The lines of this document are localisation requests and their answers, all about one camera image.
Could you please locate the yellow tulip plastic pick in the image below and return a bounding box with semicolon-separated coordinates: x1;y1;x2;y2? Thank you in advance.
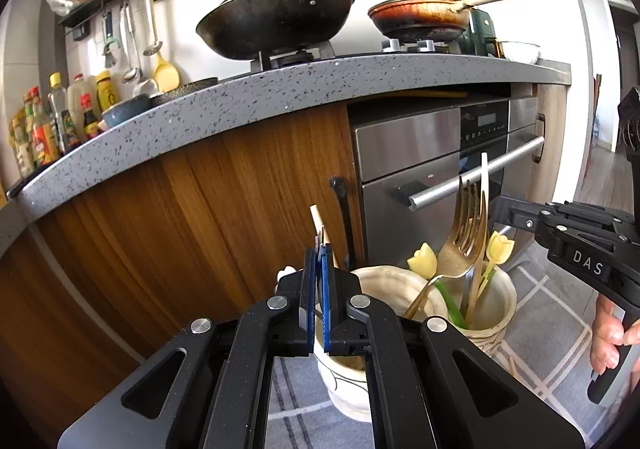
407;242;466;328
465;231;515;325

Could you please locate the gold metal fork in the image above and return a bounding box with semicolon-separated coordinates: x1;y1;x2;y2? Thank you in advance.
404;182;488;319

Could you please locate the silver metal spoon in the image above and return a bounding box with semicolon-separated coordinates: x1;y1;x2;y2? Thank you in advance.
277;266;297;281

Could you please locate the silver metal fork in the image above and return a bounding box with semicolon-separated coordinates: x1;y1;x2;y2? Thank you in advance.
316;226;328;251

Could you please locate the wooden chopstick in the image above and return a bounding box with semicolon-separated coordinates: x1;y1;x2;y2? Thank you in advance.
309;205;332;244
480;151;489;235

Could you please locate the person right hand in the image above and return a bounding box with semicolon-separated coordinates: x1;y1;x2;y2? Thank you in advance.
590;294;640;375

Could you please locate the cream ceramic double utensil holder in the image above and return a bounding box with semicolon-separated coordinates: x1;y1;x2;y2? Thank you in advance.
311;263;519;424

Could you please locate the stainless steel built-in oven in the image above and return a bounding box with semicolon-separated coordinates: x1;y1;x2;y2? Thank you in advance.
354;97;539;266

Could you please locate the grey plaid table cloth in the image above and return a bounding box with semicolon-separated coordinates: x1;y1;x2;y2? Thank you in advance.
266;244;616;448

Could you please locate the white bowl on counter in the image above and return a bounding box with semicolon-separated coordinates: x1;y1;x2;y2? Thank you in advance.
499;40;540;64

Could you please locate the green kettle appliance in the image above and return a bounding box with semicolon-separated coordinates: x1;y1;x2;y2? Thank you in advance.
457;8;500;58

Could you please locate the wooden cabinet door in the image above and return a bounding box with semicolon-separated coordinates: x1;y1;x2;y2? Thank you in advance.
1;103;364;446

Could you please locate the gas stove top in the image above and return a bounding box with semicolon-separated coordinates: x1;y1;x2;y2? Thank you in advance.
250;38;463;73

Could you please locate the brown frying pan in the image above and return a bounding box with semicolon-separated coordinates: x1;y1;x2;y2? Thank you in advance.
368;0;502;44

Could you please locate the grey speckled countertop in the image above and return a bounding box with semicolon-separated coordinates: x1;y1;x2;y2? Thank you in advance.
1;52;572;250

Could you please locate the black wok with lid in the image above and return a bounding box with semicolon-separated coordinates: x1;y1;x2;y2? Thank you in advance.
196;0;355;60

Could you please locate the blue ceramic bowl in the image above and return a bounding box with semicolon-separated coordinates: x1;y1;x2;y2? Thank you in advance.
102;94;152;129

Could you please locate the red cap sauce bottle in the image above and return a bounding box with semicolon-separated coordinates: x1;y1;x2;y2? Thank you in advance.
80;94;101;140

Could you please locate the yellow mustard bottle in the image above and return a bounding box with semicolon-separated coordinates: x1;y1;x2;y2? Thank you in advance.
96;70;119;113

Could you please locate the hanging metal ladle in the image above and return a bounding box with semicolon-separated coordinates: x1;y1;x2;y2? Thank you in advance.
119;5;139;84

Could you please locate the clear oil bottle yellow cap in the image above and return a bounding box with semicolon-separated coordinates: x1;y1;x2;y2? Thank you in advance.
49;72;81;155

